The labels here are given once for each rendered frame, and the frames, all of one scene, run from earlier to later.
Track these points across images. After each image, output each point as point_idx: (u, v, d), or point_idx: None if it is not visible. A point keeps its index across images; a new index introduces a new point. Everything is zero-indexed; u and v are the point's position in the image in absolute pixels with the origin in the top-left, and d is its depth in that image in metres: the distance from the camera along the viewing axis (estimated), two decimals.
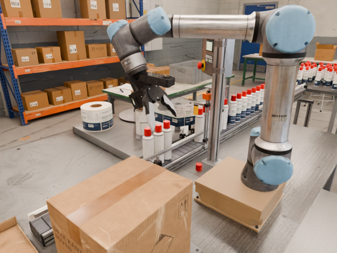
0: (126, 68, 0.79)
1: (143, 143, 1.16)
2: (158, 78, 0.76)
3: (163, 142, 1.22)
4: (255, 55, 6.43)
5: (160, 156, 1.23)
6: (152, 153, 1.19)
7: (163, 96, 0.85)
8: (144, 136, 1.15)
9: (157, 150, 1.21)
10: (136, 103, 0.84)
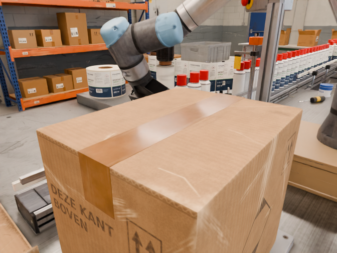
0: (125, 77, 0.69)
1: None
2: None
3: None
4: None
5: None
6: None
7: None
8: (177, 86, 0.84)
9: None
10: None
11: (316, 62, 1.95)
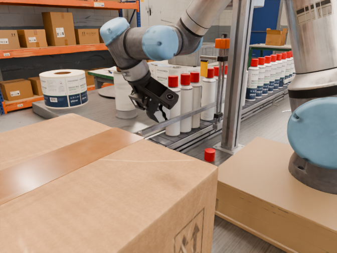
0: (125, 77, 0.69)
1: None
2: (160, 99, 0.70)
3: (190, 102, 0.86)
4: (261, 44, 5.96)
5: (185, 121, 0.88)
6: (179, 113, 0.85)
7: None
8: (169, 88, 0.81)
9: (181, 111, 0.86)
10: (137, 102, 0.80)
11: None
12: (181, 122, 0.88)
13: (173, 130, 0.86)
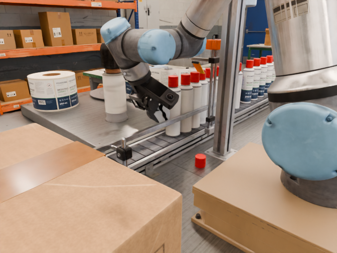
0: (125, 77, 0.69)
1: None
2: (160, 99, 0.70)
3: (190, 102, 0.86)
4: None
5: (185, 121, 0.88)
6: (179, 113, 0.85)
7: None
8: (169, 88, 0.81)
9: (181, 111, 0.86)
10: (137, 102, 0.80)
11: None
12: (181, 122, 0.88)
13: (173, 130, 0.85)
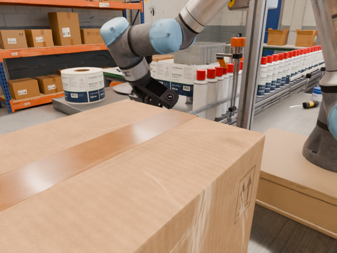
0: (125, 77, 0.69)
1: (195, 90, 0.93)
2: (160, 99, 0.70)
3: (215, 93, 0.96)
4: (263, 44, 6.02)
5: (210, 110, 0.98)
6: (206, 104, 0.95)
7: None
8: (197, 81, 0.92)
9: (207, 101, 0.97)
10: None
11: (310, 64, 1.85)
12: (206, 112, 0.98)
13: None
